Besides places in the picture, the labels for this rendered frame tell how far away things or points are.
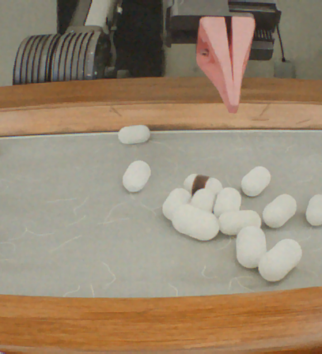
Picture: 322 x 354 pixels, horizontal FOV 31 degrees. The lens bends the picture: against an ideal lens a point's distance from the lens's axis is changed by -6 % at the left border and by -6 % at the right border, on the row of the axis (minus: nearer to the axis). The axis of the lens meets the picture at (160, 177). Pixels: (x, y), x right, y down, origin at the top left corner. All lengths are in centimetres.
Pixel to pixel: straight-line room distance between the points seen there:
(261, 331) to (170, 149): 30
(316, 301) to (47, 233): 22
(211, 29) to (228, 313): 25
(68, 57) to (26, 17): 173
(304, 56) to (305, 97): 200
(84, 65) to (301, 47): 193
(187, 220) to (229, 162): 14
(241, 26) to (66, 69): 37
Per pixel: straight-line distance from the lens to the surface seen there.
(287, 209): 46
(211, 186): 49
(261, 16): 53
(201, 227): 43
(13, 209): 50
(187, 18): 50
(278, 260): 39
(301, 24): 264
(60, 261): 43
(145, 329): 33
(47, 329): 33
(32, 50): 84
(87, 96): 67
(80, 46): 82
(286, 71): 262
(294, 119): 65
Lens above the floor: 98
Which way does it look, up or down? 27 degrees down
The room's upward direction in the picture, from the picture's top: 1 degrees counter-clockwise
